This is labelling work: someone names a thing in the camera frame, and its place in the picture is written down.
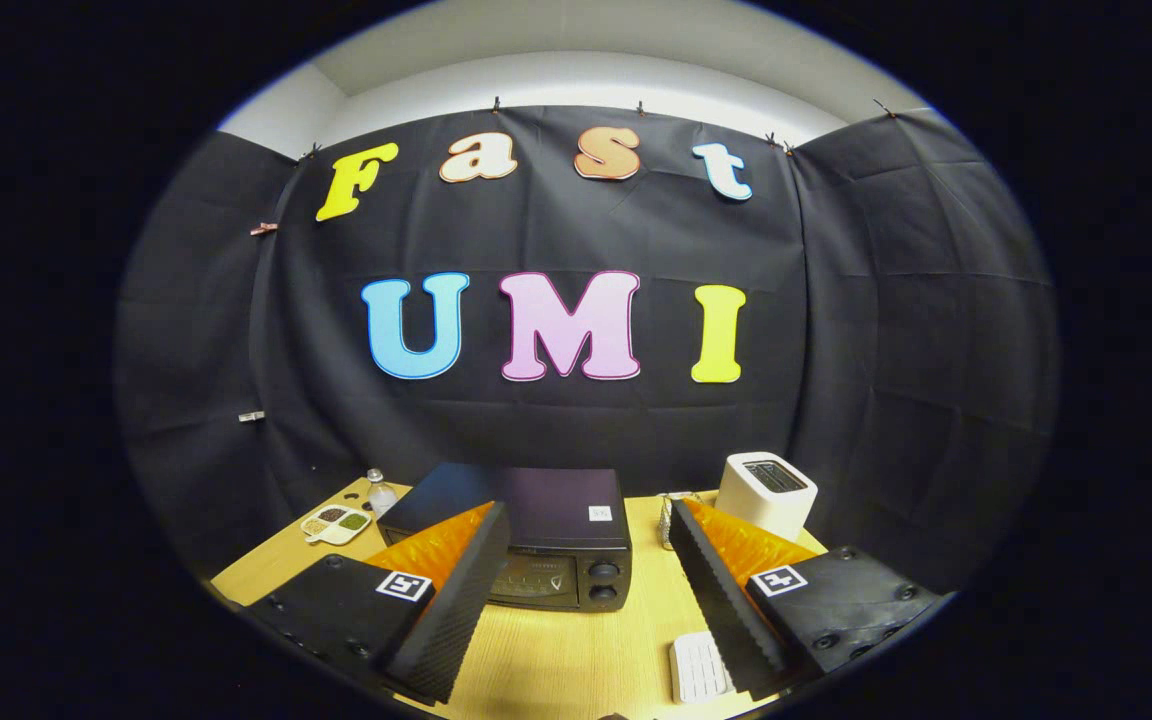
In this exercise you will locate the white pop-up toaster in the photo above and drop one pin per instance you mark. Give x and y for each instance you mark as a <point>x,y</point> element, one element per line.
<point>761,505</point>

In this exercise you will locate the white divided spice dish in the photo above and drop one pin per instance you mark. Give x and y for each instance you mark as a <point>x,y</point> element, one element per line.
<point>334,524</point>

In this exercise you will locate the small white ribbed dish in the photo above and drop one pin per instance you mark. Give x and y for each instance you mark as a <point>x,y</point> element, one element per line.
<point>698,668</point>

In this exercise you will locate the clear plastic bottle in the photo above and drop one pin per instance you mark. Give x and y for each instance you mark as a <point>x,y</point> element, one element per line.
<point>380,495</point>

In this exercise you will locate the black backdrop cloth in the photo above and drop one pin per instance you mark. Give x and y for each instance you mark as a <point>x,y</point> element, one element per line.
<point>836,300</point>

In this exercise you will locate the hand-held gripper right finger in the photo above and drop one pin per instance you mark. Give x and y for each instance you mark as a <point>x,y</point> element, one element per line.
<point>716,595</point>

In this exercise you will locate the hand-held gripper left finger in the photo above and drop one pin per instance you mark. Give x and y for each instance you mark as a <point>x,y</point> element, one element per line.
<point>461,595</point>

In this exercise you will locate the black toaster oven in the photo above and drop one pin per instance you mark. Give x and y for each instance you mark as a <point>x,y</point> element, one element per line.
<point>556,505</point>

